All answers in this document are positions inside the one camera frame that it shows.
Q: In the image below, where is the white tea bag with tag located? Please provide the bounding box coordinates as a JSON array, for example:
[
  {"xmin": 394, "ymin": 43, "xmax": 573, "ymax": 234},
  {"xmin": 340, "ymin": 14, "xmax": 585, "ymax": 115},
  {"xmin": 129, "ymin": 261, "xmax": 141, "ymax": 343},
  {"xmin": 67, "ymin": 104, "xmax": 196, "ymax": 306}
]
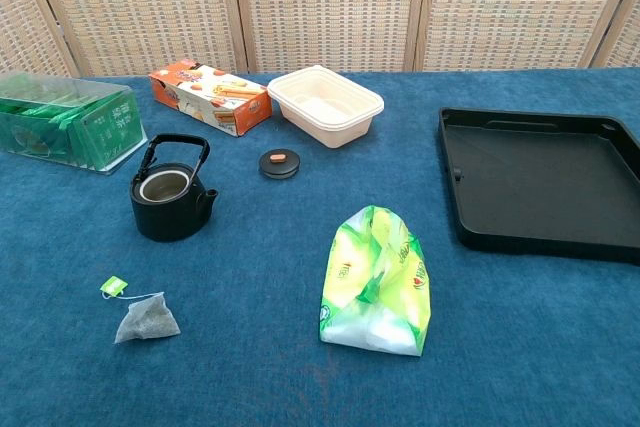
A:
[{"xmin": 100, "ymin": 275, "xmax": 182, "ymax": 345}]

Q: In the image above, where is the black teapot lid orange knob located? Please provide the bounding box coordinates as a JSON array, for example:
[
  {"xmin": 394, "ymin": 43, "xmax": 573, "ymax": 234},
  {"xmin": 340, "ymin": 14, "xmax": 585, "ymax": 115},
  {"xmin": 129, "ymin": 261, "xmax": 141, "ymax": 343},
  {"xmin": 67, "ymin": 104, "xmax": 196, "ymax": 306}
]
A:
[{"xmin": 258, "ymin": 148, "xmax": 302, "ymax": 180}]

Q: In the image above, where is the green and white plastic bag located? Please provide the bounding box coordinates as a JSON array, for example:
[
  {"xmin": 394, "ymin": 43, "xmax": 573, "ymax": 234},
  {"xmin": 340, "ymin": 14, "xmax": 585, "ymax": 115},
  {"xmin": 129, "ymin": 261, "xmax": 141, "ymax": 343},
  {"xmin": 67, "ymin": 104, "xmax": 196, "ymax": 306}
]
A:
[{"xmin": 318, "ymin": 204, "xmax": 432, "ymax": 357}]

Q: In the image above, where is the black cast iron teapot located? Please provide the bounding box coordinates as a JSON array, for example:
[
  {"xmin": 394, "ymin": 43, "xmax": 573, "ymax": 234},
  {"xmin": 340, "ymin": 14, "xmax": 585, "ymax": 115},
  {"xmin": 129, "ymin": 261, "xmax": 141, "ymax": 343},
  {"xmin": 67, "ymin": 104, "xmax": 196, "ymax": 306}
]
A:
[{"xmin": 129, "ymin": 133, "xmax": 220, "ymax": 243}]

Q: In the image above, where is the clear box of green packets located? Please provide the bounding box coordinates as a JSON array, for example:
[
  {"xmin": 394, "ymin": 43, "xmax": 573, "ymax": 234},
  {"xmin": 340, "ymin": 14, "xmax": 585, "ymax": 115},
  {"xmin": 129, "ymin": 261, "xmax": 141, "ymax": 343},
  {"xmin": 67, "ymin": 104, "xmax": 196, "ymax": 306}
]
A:
[{"xmin": 0, "ymin": 71, "xmax": 149, "ymax": 176}]

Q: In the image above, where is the cream plastic food container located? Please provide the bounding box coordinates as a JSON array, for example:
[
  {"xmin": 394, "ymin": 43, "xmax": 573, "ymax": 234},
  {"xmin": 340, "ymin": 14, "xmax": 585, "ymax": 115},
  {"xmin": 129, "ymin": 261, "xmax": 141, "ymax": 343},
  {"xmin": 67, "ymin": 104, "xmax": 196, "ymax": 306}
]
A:
[{"xmin": 266, "ymin": 65, "xmax": 385, "ymax": 149}]

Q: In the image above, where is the orange snack carton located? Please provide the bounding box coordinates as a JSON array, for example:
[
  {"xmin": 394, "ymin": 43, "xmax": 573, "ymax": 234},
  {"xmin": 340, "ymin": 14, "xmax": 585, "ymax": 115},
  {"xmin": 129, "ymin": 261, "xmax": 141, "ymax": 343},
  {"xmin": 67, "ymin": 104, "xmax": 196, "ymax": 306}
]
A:
[{"xmin": 148, "ymin": 59, "xmax": 274, "ymax": 138}]

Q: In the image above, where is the woven folding screen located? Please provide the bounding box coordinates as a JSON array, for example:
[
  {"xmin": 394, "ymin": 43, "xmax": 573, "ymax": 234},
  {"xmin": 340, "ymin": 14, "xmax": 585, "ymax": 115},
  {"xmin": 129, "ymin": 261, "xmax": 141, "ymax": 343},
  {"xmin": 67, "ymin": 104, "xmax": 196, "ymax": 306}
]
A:
[{"xmin": 0, "ymin": 0, "xmax": 640, "ymax": 78}]

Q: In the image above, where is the blue table cloth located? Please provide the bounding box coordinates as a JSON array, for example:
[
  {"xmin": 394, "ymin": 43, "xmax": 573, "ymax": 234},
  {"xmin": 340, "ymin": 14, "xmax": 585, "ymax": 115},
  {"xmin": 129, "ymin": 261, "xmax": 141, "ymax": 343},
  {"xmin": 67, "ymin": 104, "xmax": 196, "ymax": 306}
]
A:
[{"xmin": 0, "ymin": 67, "xmax": 640, "ymax": 427}]

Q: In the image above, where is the black plastic tray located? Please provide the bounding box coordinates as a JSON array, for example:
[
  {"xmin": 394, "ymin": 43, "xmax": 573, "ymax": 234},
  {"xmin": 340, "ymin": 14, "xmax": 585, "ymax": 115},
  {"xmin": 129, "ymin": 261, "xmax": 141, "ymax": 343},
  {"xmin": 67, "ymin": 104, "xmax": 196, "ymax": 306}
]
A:
[{"xmin": 438, "ymin": 106, "xmax": 640, "ymax": 265}]

